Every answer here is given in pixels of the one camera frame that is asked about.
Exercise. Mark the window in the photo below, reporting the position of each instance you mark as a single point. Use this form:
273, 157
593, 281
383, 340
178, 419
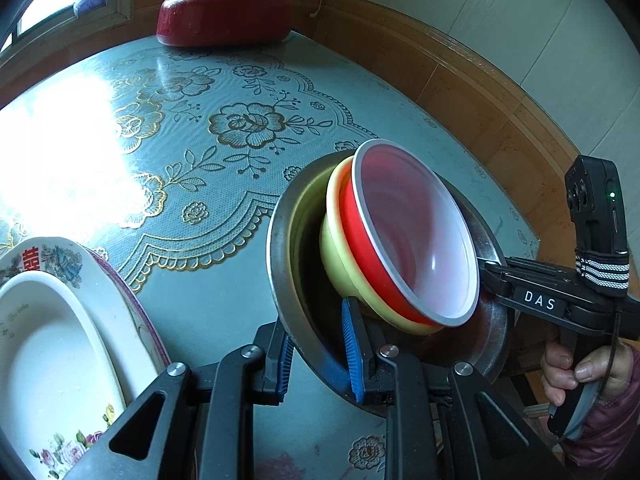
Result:
45, 0

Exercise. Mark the medium floral plate red print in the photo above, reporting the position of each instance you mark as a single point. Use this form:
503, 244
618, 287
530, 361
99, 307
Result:
55, 257

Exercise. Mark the red electric pot with lid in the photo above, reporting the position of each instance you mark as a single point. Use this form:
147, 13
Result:
225, 20

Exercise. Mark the stainless steel bowl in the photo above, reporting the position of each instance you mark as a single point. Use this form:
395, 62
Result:
300, 260

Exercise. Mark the large floral purple-rimmed plate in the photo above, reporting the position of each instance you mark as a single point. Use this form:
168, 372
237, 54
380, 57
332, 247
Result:
150, 330

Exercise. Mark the person's right hand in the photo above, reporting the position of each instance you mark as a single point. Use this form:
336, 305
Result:
555, 370

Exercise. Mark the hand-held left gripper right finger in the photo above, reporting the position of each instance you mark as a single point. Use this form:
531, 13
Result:
350, 345

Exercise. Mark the floral tablecloth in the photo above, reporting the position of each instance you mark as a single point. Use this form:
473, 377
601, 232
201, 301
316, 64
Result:
200, 125

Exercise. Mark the red plastic bowl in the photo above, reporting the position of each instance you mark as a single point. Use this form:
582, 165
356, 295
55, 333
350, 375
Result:
415, 230

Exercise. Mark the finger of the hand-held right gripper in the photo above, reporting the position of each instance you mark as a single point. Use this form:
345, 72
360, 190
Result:
537, 300

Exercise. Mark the person's right forearm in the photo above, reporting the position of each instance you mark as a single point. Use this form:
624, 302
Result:
615, 435

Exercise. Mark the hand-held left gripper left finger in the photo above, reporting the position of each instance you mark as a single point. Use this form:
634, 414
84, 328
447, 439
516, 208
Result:
285, 360

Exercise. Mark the white floral bowl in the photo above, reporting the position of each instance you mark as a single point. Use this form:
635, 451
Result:
50, 370

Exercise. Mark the yellow plastic bowl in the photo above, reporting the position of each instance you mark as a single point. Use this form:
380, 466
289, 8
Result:
340, 260

